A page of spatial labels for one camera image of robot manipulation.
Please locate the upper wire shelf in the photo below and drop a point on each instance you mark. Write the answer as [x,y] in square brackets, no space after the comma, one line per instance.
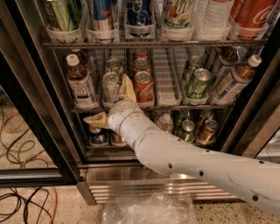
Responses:
[155,44]

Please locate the rear tea bottle right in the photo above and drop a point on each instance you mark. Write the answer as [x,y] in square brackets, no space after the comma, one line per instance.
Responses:
[227,58]

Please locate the middle red coca-cola can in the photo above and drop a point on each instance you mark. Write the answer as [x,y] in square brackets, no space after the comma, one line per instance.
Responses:
[141,65]

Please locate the middle wire shelf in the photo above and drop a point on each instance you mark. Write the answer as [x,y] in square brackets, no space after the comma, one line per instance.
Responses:
[97,110]

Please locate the clear plastic bag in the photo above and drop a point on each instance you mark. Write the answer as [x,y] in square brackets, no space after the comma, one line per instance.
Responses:
[157,208]

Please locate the open glass fridge door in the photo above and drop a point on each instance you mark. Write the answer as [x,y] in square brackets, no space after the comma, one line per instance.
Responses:
[32,78]

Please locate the rear green soda can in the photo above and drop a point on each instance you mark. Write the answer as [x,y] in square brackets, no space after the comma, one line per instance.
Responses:
[193,63]

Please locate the dark blue can top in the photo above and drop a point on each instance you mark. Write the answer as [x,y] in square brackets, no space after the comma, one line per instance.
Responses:
[139,17]

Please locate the green can top shelf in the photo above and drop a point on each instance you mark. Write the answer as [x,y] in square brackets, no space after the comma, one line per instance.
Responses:
[64,15]

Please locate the front red coca-cola can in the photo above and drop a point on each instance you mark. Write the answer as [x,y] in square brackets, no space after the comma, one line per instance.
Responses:
[143,87]

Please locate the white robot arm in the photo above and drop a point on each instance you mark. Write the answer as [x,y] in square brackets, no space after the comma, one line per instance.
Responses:
[235,170]

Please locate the red coca-cola can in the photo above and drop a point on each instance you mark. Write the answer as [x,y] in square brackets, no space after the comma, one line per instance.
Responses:
[143,87]
[141,53]
[141,65]

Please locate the large 7up can top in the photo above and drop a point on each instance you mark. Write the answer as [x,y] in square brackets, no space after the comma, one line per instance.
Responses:
[177,14]

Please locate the front tea bottle right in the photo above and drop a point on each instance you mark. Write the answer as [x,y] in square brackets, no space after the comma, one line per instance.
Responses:
[237,79]

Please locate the empty white shelf tray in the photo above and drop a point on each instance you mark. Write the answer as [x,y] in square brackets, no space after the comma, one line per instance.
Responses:
[165,80]

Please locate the copper can bottom shelf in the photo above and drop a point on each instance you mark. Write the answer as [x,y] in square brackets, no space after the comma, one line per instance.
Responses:
[208,130]

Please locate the blue red bull can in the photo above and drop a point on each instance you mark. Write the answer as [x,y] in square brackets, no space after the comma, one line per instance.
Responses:
[101,13]

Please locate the white 7up can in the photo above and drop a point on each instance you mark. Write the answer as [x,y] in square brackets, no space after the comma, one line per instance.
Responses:
[114,65]
[111,85]

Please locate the wire shelf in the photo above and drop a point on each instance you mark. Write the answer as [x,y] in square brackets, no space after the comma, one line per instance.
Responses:
[155,44]
[97,110]

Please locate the white bottle top shelf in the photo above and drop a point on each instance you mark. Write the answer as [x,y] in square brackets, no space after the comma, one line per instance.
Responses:
[212,13]

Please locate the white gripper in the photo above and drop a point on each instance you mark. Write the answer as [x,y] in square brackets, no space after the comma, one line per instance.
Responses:
[119,115]

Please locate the brown can bottom shelf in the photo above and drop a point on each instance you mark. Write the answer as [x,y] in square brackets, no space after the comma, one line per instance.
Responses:
[117,139]

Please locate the steel fridge base grille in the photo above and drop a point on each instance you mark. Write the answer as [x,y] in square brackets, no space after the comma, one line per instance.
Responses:
[99,182]

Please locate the rear red coca-cola can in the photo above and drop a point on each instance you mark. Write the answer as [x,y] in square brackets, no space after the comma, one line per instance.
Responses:
[141,53]

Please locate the green soda can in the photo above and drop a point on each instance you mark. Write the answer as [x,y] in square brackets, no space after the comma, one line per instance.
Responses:
[193,63]
[198,83]

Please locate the green can bottom shelf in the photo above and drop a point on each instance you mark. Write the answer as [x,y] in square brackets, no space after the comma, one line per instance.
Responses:
[186,130]

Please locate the green can shelf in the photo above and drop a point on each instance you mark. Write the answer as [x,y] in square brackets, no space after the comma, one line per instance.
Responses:
[64,15]
[186,130]

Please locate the front green soda can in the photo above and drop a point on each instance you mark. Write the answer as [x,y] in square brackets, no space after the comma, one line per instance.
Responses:
[198,83]

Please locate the blue pepsi can bottom shelf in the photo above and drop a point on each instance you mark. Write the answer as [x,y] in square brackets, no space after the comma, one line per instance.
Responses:
[97,136]

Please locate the front iced tea bottle left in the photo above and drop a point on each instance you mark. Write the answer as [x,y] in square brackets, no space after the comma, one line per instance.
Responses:
[80,82]

